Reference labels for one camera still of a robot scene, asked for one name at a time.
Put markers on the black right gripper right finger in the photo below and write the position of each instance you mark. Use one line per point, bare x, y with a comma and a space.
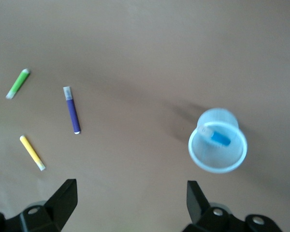
205, 217

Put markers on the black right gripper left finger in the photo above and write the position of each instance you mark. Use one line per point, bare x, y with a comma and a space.
55, 207

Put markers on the blue marker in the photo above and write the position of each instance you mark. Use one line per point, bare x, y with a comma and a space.
220, 139

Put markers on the translucent blue plastic cup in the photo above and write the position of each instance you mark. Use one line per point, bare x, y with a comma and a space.
207, 157

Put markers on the yellow marker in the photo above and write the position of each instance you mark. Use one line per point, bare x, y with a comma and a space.
30, 151

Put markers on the purple marker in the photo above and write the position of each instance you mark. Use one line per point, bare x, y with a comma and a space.
72, 113

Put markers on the green marker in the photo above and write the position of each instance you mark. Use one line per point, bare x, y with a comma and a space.
18, 83

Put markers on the brown table cover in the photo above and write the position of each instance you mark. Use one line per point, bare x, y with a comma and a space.
135, 60

